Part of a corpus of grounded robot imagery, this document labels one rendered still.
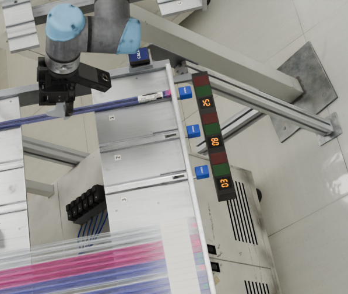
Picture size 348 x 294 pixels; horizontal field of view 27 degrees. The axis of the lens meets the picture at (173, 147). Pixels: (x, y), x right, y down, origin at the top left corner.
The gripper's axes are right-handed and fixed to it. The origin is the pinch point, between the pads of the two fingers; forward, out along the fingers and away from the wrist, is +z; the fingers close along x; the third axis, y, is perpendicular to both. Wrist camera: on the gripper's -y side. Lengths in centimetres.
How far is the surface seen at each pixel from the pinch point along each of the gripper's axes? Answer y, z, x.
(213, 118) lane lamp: -33.5, -6.7, 7.8
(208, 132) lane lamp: -31.9, -6.3, 11.4
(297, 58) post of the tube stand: -83, 36, -41
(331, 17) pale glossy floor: -92, 23, -47
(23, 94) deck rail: 9.8, 3.2, -8.0
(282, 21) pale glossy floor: -82, 38, -59
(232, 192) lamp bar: -34.0, -6.7, 27.9
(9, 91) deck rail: 13.3, 3.2, -8.9
